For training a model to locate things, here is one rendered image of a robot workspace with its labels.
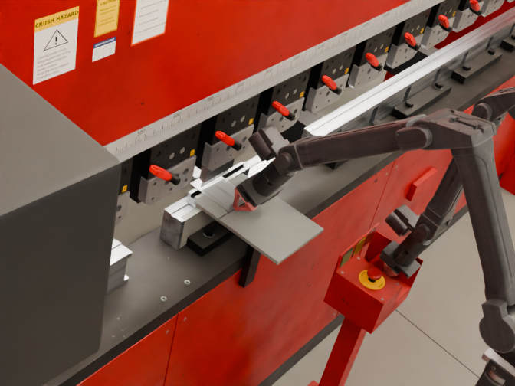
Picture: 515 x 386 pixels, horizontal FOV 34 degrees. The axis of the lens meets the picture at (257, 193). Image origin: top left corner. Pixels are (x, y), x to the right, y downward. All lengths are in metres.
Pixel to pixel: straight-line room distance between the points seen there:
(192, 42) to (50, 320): 1.08
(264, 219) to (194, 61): 0.50
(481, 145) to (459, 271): 2.18
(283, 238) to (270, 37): 0.47
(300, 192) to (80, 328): 1.70
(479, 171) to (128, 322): 0.84
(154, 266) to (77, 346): 1.35
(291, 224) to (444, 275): 1.67
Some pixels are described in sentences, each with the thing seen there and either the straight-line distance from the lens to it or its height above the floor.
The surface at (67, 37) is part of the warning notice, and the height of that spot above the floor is 1.60.
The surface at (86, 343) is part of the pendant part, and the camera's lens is 0.68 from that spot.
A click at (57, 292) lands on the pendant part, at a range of 0.61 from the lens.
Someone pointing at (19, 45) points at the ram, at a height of 1.61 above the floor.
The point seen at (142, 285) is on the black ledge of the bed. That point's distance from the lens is 1.98.
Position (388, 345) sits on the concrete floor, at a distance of 3.24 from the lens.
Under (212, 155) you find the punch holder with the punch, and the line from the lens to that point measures 1.91.
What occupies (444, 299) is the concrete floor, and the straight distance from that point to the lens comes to 3.51.
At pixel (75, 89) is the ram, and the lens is 1.46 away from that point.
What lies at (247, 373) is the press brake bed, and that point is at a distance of 2.67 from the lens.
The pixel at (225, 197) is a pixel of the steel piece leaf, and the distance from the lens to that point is 2.05.
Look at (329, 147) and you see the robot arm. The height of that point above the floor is 1.33.
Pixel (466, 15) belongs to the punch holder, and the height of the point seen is 1.16.
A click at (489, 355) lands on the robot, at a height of 1.04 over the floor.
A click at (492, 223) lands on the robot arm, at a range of 1.55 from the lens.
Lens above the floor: 2.30
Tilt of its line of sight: 39 degrees down
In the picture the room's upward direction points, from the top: 14 degrees clockwise
